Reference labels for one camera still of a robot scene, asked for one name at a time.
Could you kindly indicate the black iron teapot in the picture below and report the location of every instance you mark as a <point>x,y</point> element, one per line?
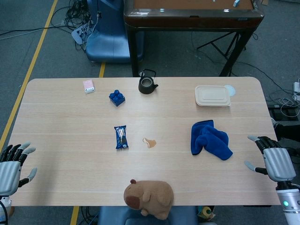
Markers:
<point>145,85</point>

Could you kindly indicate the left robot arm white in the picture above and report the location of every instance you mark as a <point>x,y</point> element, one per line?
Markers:
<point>3,202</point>

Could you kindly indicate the pale blue round coaster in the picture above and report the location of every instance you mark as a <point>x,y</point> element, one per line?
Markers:
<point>231,90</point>

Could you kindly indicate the blue snack packet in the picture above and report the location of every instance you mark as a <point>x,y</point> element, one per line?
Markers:
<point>121,138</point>

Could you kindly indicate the yellow tape roll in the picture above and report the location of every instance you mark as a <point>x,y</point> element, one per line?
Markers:
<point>207,211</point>

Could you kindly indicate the black floor platform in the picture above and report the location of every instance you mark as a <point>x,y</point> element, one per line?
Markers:
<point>283,111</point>

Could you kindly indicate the dark wooden side table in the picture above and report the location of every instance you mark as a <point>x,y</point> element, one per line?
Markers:
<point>192,18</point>

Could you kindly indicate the white power strip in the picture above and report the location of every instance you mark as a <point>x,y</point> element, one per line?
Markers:
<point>296,90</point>

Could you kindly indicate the pink card box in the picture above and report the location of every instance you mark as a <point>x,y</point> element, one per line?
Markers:
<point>88,86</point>

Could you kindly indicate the brown flat spill shape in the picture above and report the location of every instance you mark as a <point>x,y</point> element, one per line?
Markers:
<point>150,143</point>

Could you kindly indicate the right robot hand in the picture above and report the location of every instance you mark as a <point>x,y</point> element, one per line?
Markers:
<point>279,164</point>

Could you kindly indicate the beige lidded food container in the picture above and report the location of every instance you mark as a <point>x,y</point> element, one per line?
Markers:
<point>212,95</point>

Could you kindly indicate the blue microfibre cloth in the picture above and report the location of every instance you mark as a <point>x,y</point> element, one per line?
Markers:
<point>206,140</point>

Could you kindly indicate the brown capybara plush toy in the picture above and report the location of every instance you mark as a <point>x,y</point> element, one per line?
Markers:
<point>152,197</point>

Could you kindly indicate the blue machine base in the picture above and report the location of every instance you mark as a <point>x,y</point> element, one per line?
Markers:
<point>107,39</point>

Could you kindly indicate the blue toy building brick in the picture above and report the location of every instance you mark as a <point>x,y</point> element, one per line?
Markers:
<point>116,97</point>

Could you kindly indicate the blue padded seat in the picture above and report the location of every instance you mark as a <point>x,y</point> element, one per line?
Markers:
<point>140,216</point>

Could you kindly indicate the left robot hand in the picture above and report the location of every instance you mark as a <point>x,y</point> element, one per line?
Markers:
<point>9,173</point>

